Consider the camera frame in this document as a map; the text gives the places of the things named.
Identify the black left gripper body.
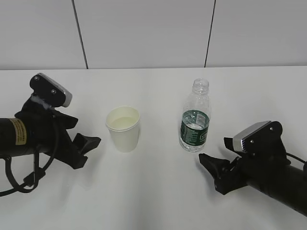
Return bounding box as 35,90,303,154
15,98,87,169

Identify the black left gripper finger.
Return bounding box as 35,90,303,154
54,111,78,131
73,133,101,155

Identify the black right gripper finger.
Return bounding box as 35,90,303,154
199,153,234,181
224,137,241,157

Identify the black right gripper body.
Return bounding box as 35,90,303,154
214,157,266,195

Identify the clear water bottle green label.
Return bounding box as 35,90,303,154
179,78,211,152

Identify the white paper cup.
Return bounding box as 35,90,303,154
106,106,141,152

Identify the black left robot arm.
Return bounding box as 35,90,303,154
0,100,101,169

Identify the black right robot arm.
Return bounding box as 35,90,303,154
199,139,307,215

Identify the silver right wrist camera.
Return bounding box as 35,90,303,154
232,121,288,163

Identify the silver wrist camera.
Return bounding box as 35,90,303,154
29,73,72,107
232,121,288,163

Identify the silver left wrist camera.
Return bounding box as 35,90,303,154
29,73,72,107

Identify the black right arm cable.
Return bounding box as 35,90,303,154
286,153,307,172

